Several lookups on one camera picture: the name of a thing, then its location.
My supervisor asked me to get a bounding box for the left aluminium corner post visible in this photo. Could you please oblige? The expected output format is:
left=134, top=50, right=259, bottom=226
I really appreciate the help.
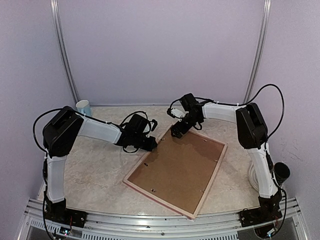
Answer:
left=50, top=0, right=80, bottom=104

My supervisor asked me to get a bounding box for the front aluminium rail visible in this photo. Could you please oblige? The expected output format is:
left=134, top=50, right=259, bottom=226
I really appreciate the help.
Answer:
left=15, top=198, right=309, bottom=240

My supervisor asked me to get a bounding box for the right aluminium corner post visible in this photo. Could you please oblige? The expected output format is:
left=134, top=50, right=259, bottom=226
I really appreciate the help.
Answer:
left=243, top=0, right=272, bottom=103

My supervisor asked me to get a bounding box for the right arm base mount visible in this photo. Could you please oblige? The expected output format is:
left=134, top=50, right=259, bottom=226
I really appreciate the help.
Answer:
left=238, top=191, right=283, bottom=228

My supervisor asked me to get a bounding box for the light blue mug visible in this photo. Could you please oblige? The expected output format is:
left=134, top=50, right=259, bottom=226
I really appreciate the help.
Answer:
left=75, top=100, right=92, bottom=117

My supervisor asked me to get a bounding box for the brown cardboard backing board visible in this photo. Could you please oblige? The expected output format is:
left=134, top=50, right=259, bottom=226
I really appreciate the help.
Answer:
left=123, top=131, right=228, bottom=219

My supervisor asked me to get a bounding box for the pink wooden picture frame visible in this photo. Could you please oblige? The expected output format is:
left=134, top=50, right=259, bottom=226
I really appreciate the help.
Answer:
left=122, top=122, right=229, bottom=221

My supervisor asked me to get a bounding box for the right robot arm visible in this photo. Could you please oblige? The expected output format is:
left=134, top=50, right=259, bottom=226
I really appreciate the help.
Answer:
left=167, top=93, right=279, bottom=199

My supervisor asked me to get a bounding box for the aluminium corner post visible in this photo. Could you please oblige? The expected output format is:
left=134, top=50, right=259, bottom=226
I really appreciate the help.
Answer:
left=50, top=0, right=80, bottom=104
left=243, top=0, right=272, bottom=103

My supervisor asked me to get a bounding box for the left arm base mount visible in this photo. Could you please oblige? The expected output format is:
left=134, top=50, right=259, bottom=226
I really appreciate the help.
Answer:
left=44, top=197, right=88, bottom=228

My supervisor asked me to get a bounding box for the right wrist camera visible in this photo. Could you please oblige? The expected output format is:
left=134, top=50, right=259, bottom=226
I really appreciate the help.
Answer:
left=166, top=107, right=186, bottom=119

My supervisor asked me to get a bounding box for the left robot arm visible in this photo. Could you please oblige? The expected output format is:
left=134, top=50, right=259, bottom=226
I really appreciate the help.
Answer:
left=42, top=106, right=158, bottom=223

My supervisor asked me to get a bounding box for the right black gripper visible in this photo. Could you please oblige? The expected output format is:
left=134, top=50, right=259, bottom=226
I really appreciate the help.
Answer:
left=170, top=113, right=200, bottom=139

